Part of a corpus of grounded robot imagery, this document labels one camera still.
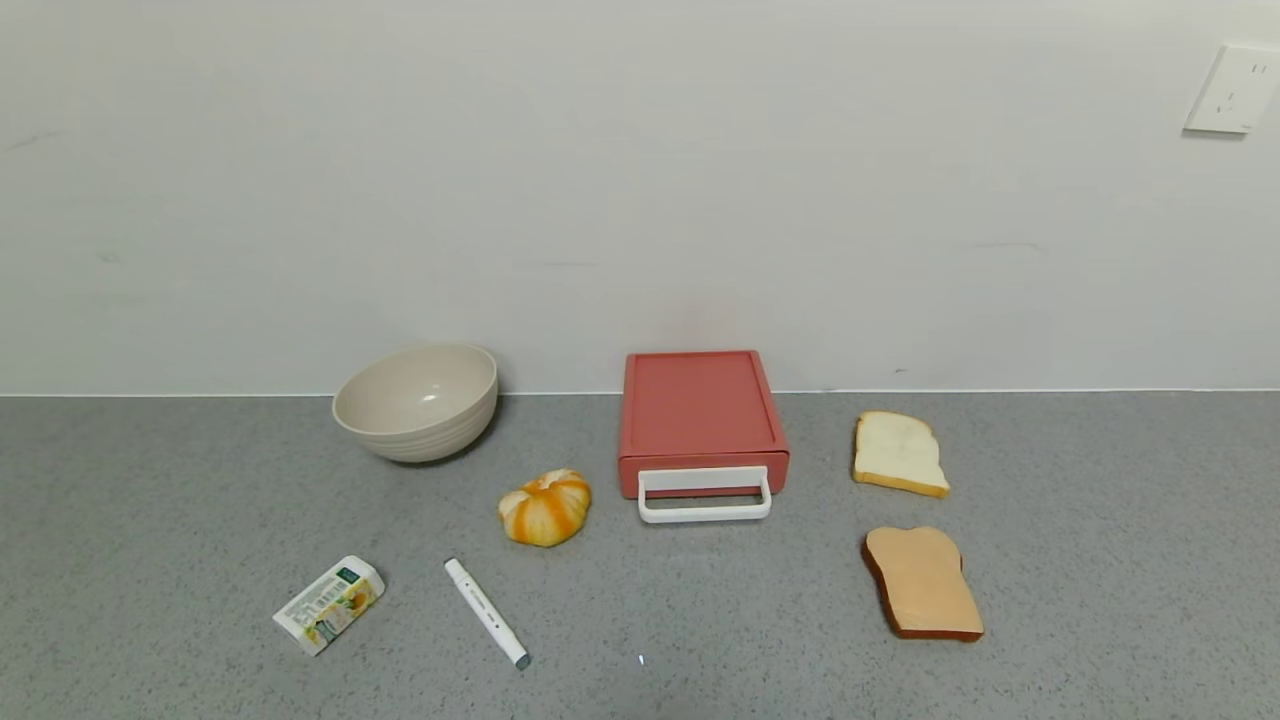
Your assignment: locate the brown toast slice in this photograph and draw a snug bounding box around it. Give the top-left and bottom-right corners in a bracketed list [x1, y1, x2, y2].
[862, 526, 986, 643]

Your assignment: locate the small white printed carton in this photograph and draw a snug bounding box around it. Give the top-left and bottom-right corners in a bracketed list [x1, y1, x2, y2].
[272, 555, 387, 658]

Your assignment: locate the white marker pen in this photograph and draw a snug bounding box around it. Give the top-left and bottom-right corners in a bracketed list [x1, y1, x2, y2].
[444, 558, 532, 671]

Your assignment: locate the white bread slice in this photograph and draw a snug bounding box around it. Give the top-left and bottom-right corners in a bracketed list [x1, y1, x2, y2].
[852, 410, 952, 499]

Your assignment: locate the beige ceramic bowl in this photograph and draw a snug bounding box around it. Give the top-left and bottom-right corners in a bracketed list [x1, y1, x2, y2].
[332, 344, 500, 464]

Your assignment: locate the red drawer with white handle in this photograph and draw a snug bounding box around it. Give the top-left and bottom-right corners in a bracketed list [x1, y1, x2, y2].
[618, 452, 791, 525]

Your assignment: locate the white wall socket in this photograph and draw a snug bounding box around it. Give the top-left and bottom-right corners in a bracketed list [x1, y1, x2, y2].
[1183, 44, 1280, 136]

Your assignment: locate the red drawer case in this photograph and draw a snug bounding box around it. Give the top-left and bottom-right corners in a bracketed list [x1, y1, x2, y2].
[618, 350, 791, 471]

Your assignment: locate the orange white toy pumpkin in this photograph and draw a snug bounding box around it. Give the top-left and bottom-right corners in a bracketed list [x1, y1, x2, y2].
[498, 469, 593, 549]

